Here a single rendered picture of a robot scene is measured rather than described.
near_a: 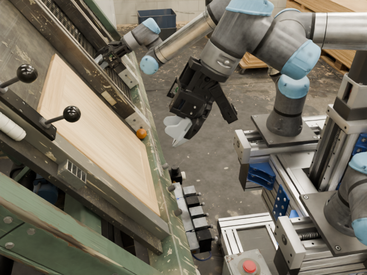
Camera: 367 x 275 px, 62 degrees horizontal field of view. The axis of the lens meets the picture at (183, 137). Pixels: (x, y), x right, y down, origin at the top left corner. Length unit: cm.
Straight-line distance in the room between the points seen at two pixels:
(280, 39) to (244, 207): 191
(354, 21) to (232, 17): 26
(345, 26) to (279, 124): 68
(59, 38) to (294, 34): 95
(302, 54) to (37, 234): 58
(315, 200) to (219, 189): 147
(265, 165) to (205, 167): 134
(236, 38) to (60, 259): 55
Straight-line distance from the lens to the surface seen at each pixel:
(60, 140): 83
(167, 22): 533
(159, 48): 126
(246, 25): 59
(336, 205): 103
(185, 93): 62
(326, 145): 125
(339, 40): 73
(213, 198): 243
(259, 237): 200
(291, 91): 126
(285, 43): 60
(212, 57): 61
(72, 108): 70
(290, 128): 133
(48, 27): 133
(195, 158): 276
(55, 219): 64
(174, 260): 106
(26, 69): 67
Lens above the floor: 180
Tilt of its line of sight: 37 degrees down
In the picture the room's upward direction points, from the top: straight up
